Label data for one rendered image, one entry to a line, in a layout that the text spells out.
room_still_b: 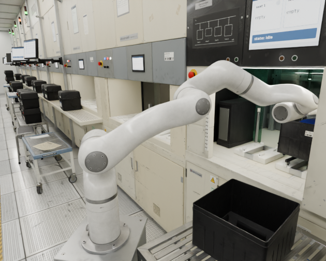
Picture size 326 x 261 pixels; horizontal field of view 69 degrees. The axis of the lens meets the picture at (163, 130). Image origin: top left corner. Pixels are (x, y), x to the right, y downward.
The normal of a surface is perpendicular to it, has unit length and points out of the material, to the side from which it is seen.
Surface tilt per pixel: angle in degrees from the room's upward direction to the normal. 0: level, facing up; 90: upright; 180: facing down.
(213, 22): 90
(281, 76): 90
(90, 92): 90
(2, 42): 90
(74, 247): 0
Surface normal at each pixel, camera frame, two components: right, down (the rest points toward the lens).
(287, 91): -0.29, -0.49
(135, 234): -0.02, -0.96
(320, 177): -0.82, 0.17
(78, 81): 0.57, 0.22
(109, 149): 0.56, -0.06
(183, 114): -0.39, 0.48
